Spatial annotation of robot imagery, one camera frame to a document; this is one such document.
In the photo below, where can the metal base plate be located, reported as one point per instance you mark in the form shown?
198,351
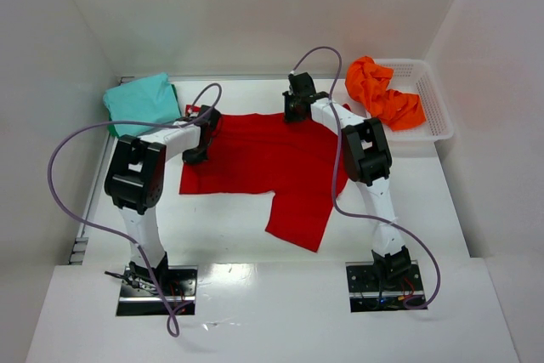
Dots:
140,298
368,294

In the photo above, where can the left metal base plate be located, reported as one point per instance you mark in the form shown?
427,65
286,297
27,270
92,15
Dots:
140,298

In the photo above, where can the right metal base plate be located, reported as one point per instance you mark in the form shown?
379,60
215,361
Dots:
368,294

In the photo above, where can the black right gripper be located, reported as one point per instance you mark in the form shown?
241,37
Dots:
293,110

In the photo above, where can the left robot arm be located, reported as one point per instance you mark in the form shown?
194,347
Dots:
135,181

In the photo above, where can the orange t shirt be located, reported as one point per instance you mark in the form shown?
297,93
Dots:
368,84

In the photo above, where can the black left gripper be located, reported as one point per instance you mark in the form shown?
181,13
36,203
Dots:
195,155

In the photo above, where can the folded turquoise t shirt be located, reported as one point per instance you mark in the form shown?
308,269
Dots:
142,103

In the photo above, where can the red t shirt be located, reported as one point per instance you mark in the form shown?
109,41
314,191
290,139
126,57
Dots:
297,162

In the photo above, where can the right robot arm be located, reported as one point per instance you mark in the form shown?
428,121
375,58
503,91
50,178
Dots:
366,159

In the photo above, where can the folded green t shirt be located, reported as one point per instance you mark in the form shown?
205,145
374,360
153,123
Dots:
175,99

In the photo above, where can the white perforated plastic basket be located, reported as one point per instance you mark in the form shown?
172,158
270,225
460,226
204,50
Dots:
417,77

